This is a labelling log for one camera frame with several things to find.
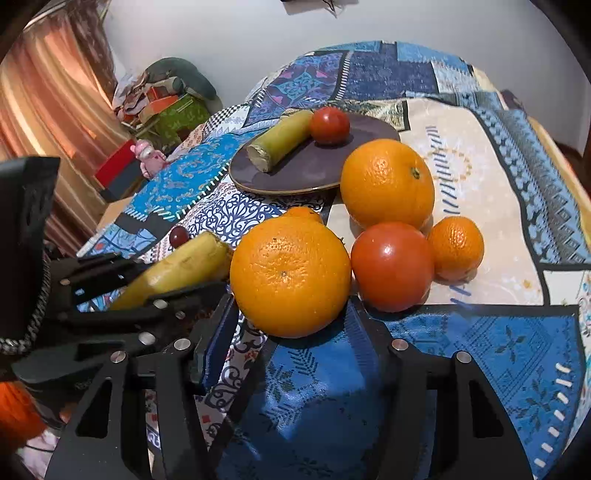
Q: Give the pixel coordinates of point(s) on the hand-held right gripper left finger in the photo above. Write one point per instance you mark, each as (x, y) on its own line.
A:
(216, 344)

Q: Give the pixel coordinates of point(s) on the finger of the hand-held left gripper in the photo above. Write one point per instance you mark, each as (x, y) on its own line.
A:
(159, 307)
(104, 274)

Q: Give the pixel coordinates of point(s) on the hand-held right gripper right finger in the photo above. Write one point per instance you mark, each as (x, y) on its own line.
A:
(369, 344)

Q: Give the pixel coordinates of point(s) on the yellow banana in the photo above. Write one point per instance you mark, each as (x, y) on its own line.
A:
(180, 272)

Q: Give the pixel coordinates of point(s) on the cardboard box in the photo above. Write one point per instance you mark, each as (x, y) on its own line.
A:
(113, 214)

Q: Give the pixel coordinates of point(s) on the dark red grape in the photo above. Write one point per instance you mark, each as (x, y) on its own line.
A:
(179, 236)

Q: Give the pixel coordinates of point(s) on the large red tomato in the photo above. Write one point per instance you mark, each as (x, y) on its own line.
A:
(392, 267)

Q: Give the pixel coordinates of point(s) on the large orange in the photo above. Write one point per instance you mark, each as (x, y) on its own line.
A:
(387, 182)
(291, 277)

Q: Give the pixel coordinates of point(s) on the red box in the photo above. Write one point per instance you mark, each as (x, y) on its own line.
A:
(115, 164)

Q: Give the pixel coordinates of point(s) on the pink toy figure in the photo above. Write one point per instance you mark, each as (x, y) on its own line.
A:
(148, 159)

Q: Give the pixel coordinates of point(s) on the small mandarin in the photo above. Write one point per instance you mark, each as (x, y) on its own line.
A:
(456, 249)
(302, 213)

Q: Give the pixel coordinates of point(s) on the orange curtain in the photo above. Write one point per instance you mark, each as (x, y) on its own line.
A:
(51, 106)

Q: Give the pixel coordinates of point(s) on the orange cloth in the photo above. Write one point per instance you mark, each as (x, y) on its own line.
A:
(16, 415)

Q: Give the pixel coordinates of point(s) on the green patterned bag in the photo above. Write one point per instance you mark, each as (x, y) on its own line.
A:
(182, 117)

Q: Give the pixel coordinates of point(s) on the purple plate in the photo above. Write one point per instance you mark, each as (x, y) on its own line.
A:
(318, 166)

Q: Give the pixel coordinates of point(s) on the green sugar cane piece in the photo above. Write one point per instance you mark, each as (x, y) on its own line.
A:
(279, 141)

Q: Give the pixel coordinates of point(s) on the blue patchwork blanket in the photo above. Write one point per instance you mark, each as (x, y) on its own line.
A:
(498, 184)

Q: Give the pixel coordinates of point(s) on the grey-green cushion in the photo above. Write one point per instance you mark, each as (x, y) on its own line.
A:
(184, 74)

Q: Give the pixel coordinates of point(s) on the small red tomato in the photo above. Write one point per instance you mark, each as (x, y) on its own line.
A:
(329, 125)

